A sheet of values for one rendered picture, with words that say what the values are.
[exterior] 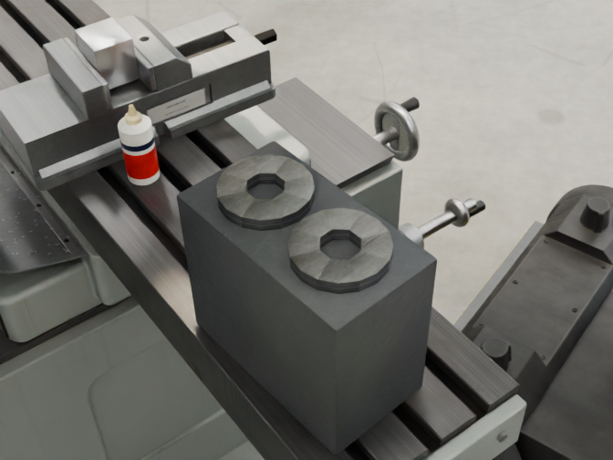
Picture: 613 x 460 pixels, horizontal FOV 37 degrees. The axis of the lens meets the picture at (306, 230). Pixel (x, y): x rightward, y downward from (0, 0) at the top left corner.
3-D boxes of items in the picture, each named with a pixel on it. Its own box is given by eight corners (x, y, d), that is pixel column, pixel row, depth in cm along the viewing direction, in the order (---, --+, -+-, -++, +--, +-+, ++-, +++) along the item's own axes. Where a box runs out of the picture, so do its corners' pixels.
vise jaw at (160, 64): (150, 35, 125) (146, 9, 123) (193, 78, 118) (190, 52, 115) (109, 48, 123) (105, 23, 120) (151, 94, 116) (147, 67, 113)
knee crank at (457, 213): (471, 200, 177) (474, 177, 173) (493, 217, 174) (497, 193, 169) (383, 250, 168) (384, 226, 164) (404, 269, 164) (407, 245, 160)
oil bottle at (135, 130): (150, 161, 117) (137, 90, 110) (166, 177, 115) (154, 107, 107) (121, 173, 116) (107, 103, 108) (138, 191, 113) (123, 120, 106)
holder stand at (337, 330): (281, 267, 104) (274, 127, 90) (424, 387, 92) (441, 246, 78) (194, 323, 98) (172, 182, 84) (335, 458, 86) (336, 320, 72)
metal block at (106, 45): (119, 57, 121) (111, 16, 117) (140, 78, 117) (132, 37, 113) (82, 69, 119) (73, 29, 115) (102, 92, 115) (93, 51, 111)
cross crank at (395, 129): (392, 131, 178) (395, 81, 170) (433, 162, 171) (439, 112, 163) (327, 164, 171) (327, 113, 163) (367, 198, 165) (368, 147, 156)
